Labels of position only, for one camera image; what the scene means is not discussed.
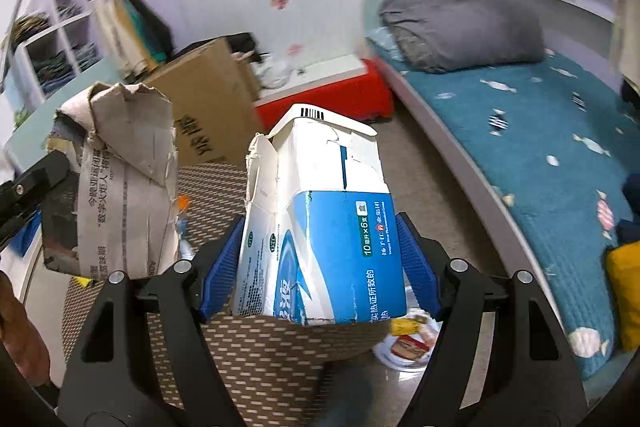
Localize light blue trash bin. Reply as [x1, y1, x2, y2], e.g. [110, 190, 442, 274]
[372, 286, 442, 373]

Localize white plastic bag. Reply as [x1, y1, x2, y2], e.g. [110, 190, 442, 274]
[250, 54, 294, 90]

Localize hanging clothes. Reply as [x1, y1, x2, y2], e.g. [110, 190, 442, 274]
[90, 0, 174, 78]

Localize large cardboard box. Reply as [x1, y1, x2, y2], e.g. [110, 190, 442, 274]
[144, 38, 264, 168]

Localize butterfly wall sticker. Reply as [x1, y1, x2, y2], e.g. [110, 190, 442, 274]
[270, 0, 291, 11]

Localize newspaper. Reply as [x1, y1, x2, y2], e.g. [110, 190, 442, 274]
[41, 82, 178, 280]

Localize red bench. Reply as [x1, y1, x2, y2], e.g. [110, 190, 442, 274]
[256, 60, 395, 130]

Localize teal bed mattress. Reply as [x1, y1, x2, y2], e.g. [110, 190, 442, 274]
[368, 29, 639, 378]

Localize grey folded duvet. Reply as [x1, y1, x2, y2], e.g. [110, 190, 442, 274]
[378, 0, 544, 74]

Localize mint drawer cabinet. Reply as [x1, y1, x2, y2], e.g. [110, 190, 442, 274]
[3, 56, 124, 172]

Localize orange bottle cap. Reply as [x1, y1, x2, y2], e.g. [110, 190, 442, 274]
[178, 195, 191, 212]

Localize blue white medicine box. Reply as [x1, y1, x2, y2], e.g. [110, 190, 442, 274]
[232, 104, 407, 326]

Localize brown polka dot tablecloth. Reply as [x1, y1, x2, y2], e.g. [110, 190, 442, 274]
[58, 164, 386, 426]

